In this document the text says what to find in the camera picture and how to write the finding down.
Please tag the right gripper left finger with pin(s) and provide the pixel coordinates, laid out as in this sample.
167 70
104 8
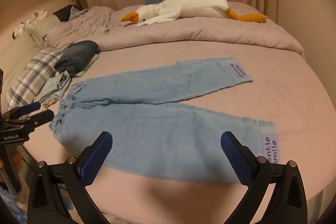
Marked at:
46 204

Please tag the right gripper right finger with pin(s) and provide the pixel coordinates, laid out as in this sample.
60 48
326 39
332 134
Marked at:
288 201

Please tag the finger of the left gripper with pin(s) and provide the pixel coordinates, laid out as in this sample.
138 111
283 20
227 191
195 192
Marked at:
21 111
31 123

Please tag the light blue denim pants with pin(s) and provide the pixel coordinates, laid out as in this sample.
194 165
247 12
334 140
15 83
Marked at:
155 134

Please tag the person left hand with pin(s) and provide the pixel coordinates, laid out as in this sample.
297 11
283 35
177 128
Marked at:
9 171

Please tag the plaid checked pillow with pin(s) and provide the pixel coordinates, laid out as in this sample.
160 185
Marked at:
28 85

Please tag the crumpled light blue garment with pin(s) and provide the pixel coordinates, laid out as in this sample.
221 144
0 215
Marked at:
54 89

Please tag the beige pillow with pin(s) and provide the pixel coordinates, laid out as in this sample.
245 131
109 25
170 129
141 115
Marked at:
39 30

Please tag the pale green folded cloth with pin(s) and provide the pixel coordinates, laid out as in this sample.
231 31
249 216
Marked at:
81 73

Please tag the folded dark blue jeans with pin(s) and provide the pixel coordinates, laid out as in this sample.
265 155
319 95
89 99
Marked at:
76 57

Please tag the small white plush toy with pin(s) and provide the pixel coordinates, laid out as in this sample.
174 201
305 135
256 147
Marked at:
35 18

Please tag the dark clothes pile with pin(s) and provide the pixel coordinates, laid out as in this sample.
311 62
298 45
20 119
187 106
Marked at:
69 12

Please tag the pink quilted duvet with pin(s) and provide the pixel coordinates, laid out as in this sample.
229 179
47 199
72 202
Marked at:
102 25

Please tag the white goose plush toy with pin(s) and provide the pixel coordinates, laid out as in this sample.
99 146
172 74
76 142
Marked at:
171 10

